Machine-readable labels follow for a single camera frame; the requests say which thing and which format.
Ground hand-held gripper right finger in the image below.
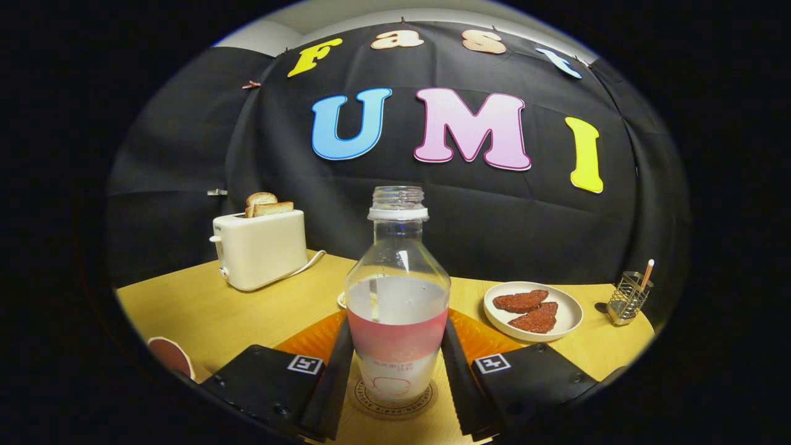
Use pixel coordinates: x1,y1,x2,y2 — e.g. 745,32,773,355
441,308,599,443

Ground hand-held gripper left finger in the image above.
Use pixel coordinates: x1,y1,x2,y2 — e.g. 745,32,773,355
198,309,355,443

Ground round wooden coaster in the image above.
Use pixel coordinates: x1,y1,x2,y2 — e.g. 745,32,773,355
346,365,441,421

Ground clear juice bottle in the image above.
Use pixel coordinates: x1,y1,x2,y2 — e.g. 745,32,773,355
344,186,451,402

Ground cream cup with wooden handle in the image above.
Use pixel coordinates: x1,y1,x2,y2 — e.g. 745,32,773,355
147,336,196,381

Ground brown meat patty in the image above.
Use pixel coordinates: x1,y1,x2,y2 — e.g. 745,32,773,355
493,289,549,313
508,302,559,334

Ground white round plate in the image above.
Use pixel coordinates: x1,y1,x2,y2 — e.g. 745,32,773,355
483,281,584,343

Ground wooden table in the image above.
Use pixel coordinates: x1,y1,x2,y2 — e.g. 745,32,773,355
116,250,656,445

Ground cream toaster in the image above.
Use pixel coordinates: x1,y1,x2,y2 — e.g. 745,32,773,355
209,210,308,292

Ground black backdrop cloth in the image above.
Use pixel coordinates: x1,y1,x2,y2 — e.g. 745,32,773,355
105,22,692,328

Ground toast slice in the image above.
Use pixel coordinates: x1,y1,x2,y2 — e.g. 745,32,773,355
250,201,295,218
245,192,279,217

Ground white toaster cable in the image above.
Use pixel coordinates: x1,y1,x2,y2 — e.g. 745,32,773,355
290,250,326,278

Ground metal wire holder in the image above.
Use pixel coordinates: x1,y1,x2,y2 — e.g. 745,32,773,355
606,271,653,326

